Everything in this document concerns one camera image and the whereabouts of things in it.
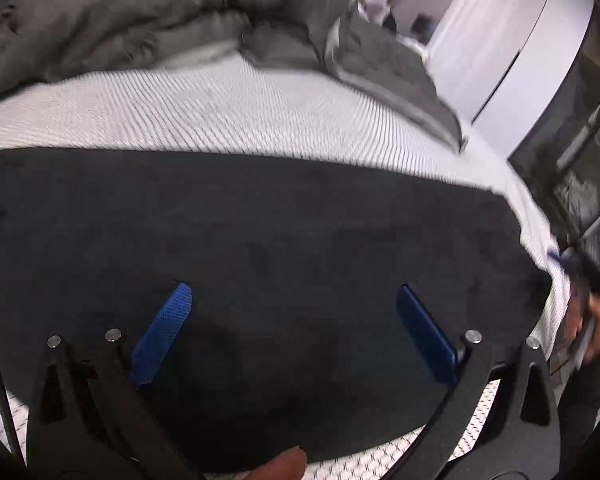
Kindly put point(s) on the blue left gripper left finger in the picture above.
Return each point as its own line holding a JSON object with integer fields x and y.
{"x": 150, "y": 351}

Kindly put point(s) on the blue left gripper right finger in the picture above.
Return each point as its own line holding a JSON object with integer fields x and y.
{"x": 432, "y": 344}

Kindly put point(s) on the black pants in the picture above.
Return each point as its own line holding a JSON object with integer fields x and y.
{"x": 295, "y": 266}

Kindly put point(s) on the person's right hand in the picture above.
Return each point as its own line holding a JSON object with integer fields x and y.
{"x": 582, "y": 321}

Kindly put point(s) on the person's left hand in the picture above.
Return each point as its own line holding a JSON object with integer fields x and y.
{"x": 288, "y": 465}

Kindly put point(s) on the white honeycomb mattress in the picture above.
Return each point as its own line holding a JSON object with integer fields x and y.
{"x": 229, "y": 107}

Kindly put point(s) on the white wardrobe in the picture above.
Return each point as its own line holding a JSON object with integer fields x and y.
{"x": 499, "y": 63}

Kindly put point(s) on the grey-green duvet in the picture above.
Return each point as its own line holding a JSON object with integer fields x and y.
{"x": 54, "y": 40}

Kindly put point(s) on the white chair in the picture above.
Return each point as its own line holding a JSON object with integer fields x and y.
{"x": 376, "y": 11}

